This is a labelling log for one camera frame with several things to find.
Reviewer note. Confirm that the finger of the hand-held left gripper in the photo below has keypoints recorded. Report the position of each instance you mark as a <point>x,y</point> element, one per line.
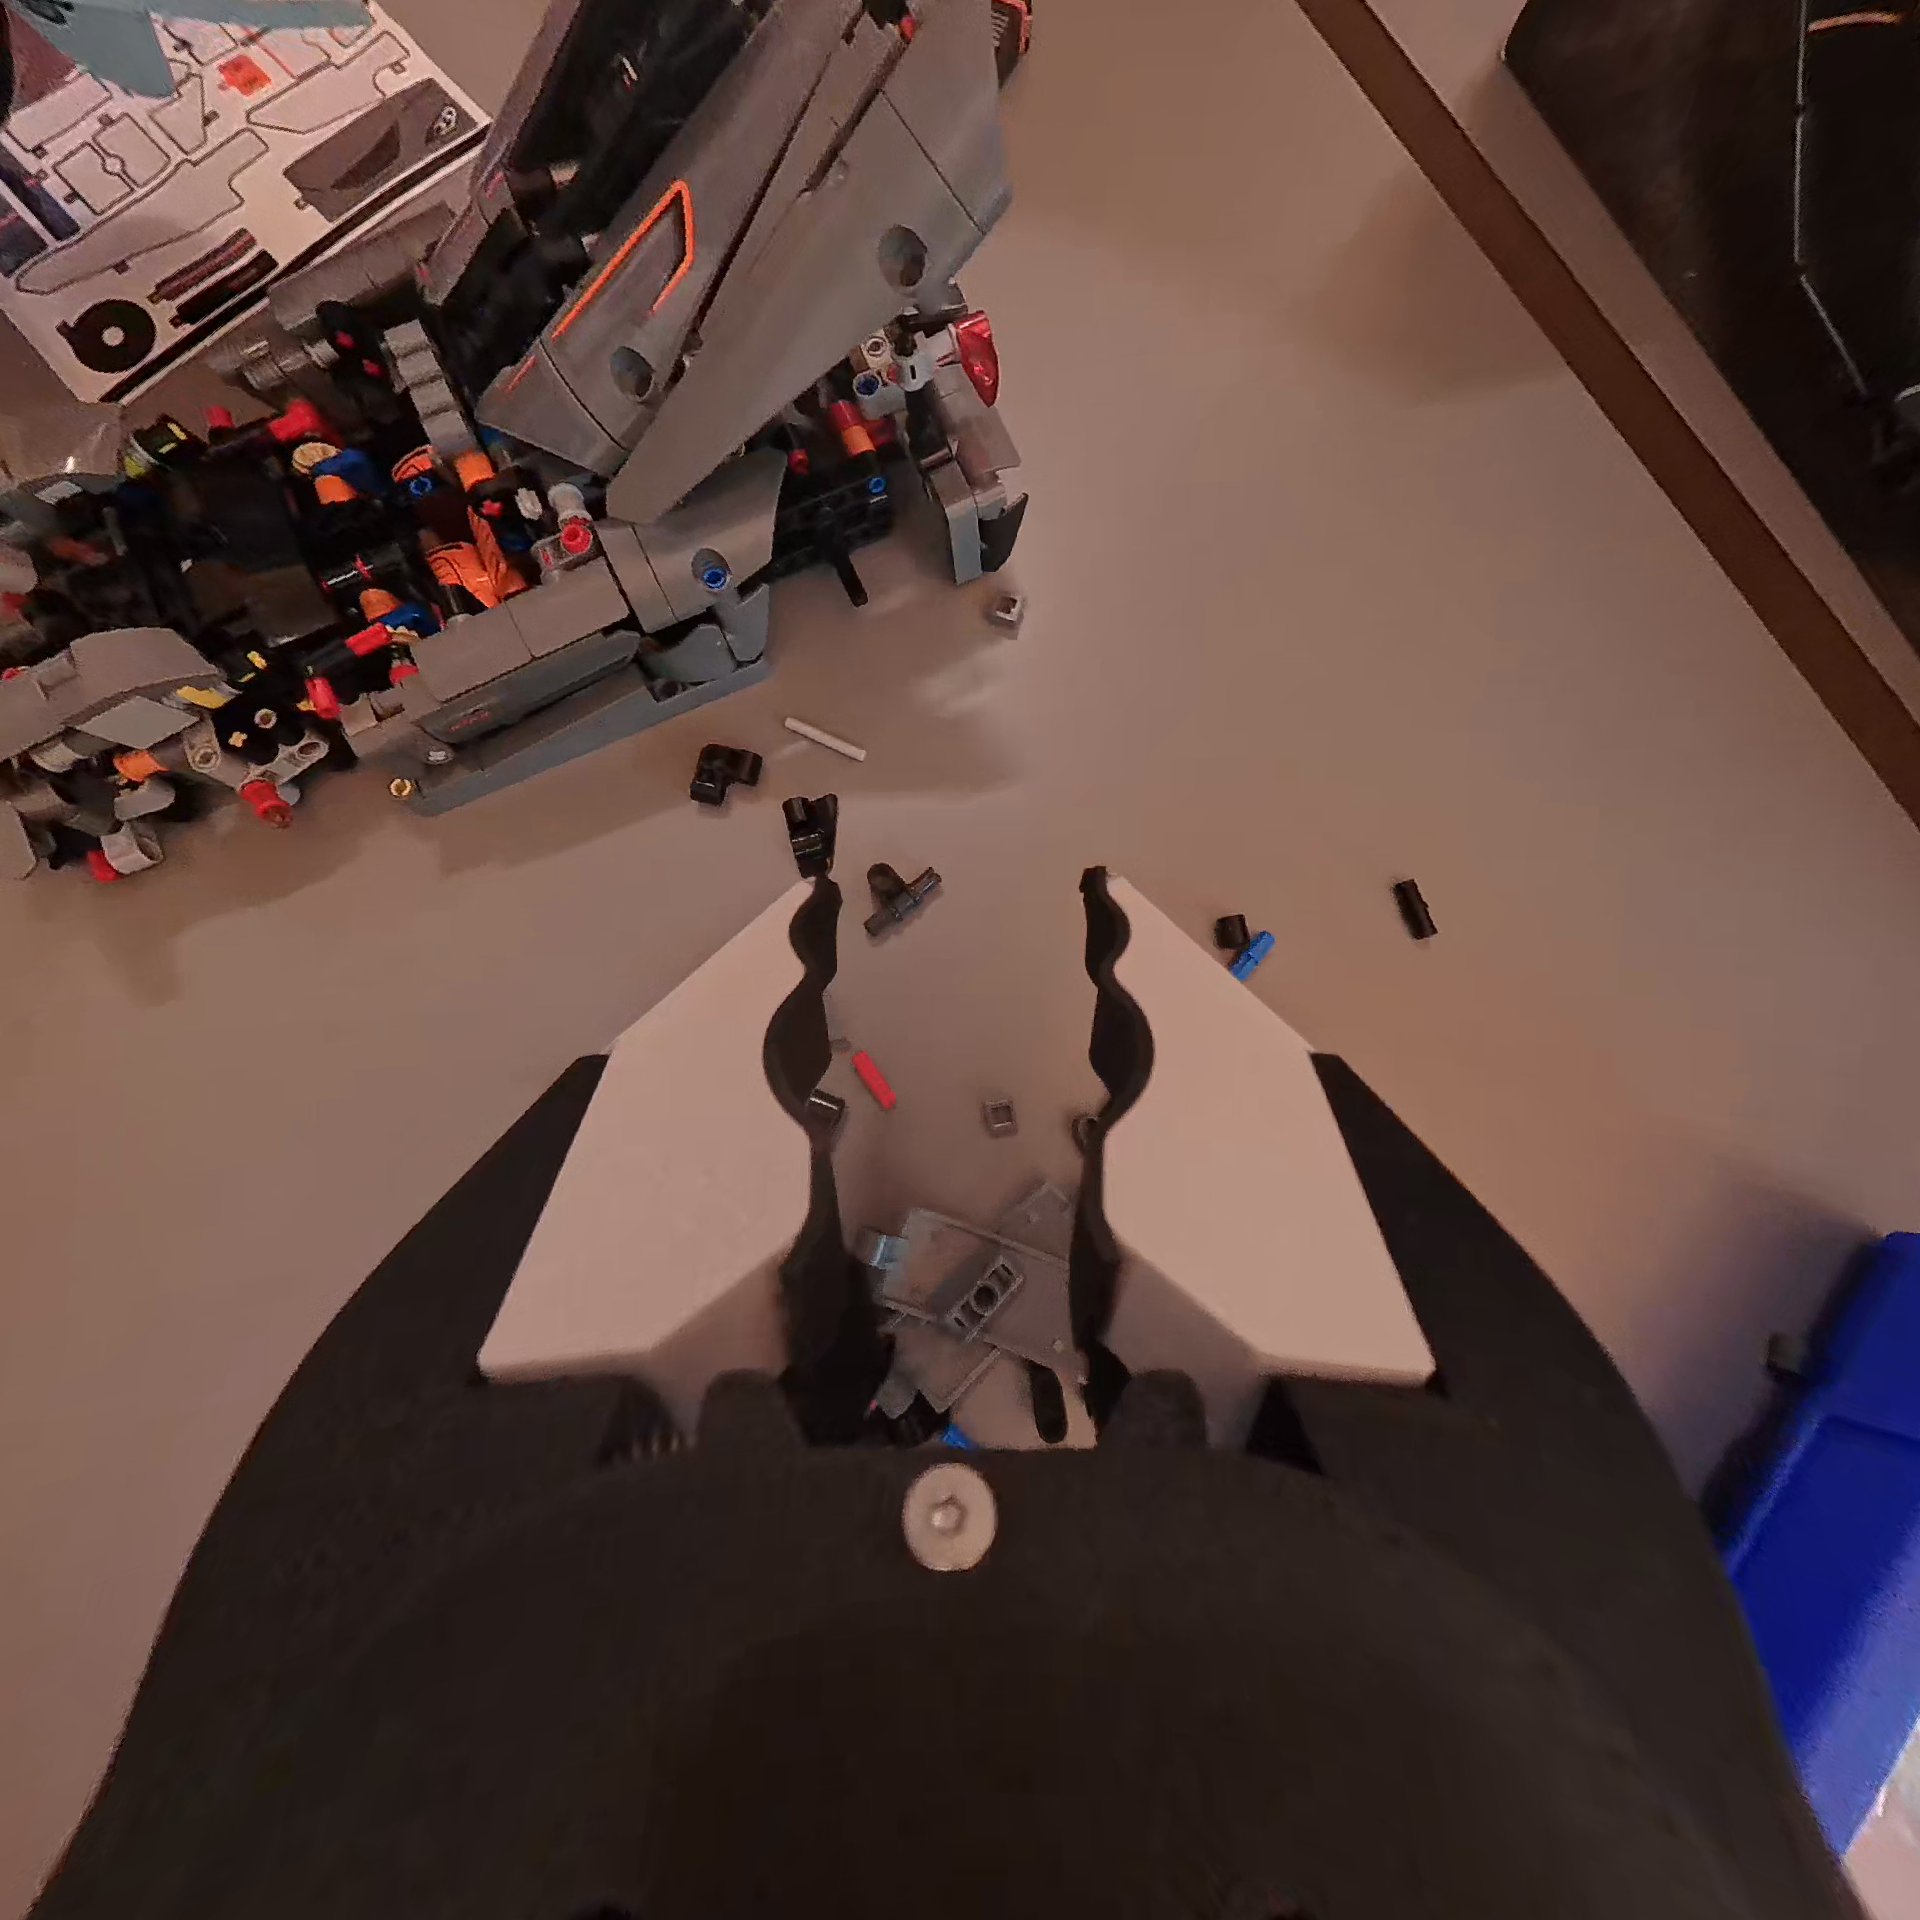
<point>89,36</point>
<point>270,12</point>

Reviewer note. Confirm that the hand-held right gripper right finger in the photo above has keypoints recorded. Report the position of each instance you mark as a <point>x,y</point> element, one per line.
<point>1259,1200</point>

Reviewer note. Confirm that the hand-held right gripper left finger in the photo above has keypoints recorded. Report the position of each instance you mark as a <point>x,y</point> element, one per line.
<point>629,1200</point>

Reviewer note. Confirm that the grey lego car model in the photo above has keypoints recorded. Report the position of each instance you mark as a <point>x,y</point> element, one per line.
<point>780,224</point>

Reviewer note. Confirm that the scattered loose lego pieces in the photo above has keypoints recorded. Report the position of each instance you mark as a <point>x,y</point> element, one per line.
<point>724,772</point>

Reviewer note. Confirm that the lego set box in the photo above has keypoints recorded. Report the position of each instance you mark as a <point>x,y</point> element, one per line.
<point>1724,224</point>

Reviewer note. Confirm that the white sticker sheet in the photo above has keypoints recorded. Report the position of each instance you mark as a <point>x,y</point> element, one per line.
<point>148,181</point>

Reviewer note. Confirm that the blue plastic bin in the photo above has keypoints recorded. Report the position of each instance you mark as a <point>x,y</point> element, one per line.
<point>1844,1499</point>

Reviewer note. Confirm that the black battery pack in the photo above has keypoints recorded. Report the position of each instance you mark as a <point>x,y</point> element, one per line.
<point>1012,22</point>

